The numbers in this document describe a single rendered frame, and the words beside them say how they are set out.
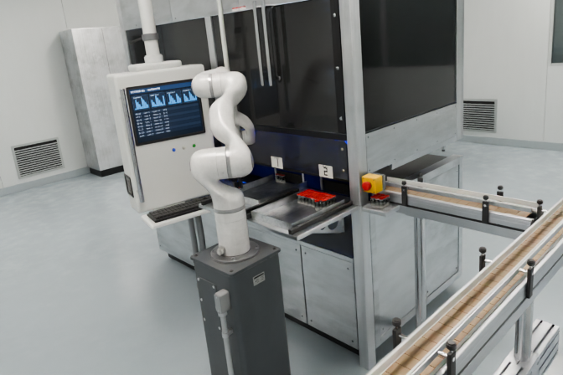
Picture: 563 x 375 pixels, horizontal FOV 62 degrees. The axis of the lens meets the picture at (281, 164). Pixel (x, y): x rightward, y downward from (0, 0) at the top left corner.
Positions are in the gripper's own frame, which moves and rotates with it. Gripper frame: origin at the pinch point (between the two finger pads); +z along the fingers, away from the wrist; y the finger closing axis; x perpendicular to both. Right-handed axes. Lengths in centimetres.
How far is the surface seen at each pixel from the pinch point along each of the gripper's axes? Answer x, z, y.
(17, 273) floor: -224, 94, 65
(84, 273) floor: -175, 94, 29
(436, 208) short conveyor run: 93, 3, -31
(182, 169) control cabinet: -39.0, -5.1, 8.2
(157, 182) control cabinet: -41.9, -0.8, 22.6
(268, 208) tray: 30.1, 4.5, 7.0
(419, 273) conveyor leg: 83, 39, -35
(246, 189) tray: -3.9, 5.4, -8.2
